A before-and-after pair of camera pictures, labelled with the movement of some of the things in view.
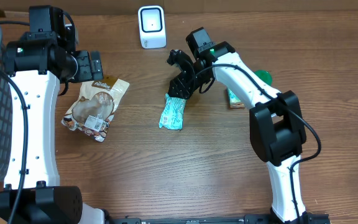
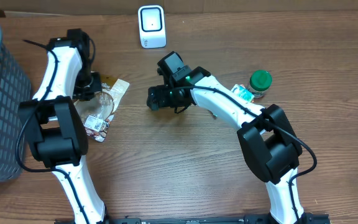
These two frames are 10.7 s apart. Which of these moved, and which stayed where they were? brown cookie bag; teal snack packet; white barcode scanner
Moved: teal snack packet
Stayed: brown cookie bag; white barcode scanner
